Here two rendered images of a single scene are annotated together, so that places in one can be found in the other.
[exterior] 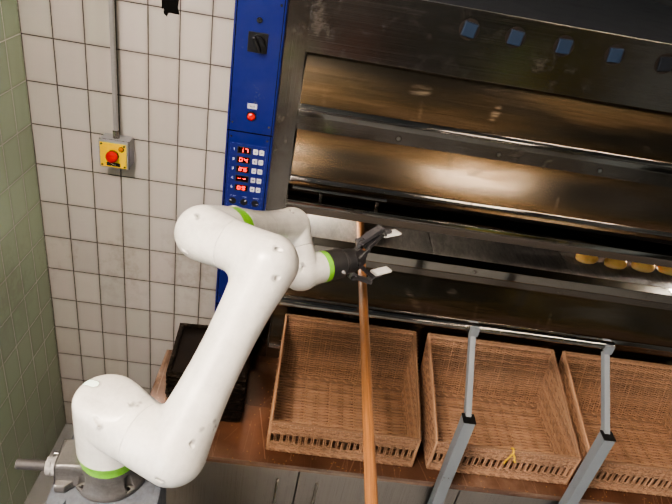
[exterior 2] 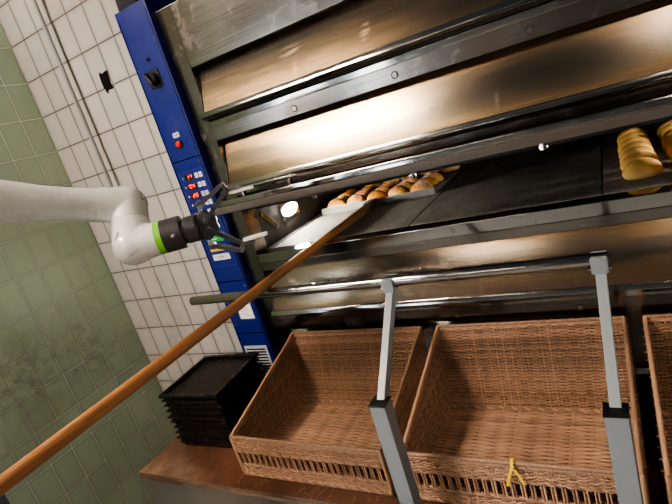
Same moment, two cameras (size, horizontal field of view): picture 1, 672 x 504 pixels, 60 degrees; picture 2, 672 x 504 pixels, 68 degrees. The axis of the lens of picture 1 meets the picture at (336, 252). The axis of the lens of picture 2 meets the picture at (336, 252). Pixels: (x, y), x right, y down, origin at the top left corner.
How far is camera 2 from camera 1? 149 cm
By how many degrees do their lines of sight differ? 37
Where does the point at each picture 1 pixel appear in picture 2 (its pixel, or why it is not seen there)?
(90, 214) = (137, 275)
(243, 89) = (165, 123)
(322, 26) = (191, 39)
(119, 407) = not seen: outside the picture
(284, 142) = (215, 157)
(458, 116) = (329, 54)
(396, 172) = (310, 144)
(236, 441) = (223, 466)
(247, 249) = not seen: outside the picture
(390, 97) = (266, 71)
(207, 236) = not seen: outside the picture
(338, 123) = (242, 119)
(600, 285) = (645, 194)
